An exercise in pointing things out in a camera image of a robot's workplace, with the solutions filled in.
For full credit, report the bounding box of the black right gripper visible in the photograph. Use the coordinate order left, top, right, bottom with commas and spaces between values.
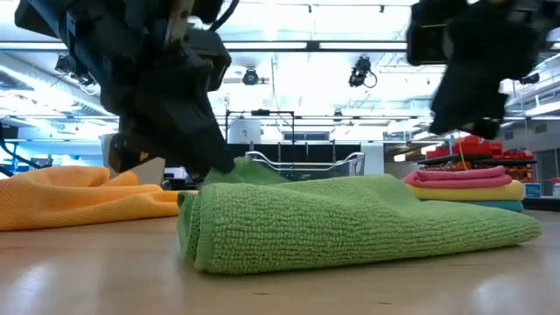
430, 0, 560, 142

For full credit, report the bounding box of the green microfiber towel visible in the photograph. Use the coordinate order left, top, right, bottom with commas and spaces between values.
176, 156, 543, 277

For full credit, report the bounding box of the blue microfiber towel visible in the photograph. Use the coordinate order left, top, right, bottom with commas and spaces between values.
462, 199, 525, 214

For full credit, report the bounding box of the yellow microfiber towel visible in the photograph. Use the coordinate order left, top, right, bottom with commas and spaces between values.
406, 179, 526, 203

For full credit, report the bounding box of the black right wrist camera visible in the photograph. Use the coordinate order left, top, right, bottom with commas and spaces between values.
405, 0, 452, 67

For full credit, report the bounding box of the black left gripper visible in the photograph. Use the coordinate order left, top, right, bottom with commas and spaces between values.
64, 0, 236, 177

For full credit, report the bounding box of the round black ceiling spotlight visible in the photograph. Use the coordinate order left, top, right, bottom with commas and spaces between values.
241, 66, 261, 87

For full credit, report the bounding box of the black left wrist camera cable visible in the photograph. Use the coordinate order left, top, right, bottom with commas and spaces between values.
208, 0, 241, 32

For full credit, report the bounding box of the white box appliance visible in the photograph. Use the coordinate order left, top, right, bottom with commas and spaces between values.
227, 118, 263, 145

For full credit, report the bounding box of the red parts bin rack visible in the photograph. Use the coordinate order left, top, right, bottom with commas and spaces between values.
417, 135, 537, 177

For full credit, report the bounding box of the white plant pot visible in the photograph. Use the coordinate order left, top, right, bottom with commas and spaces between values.
99, 132, 167, 186

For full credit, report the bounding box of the orange microfiber towel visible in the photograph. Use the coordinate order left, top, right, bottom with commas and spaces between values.
0, 164, 199, 233

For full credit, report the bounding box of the pink microfiber towel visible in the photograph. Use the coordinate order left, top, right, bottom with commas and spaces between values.
402, 164, 514, 191

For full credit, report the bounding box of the black ceiling-mounted camera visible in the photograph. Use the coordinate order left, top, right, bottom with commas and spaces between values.
347, 54, 379, 89

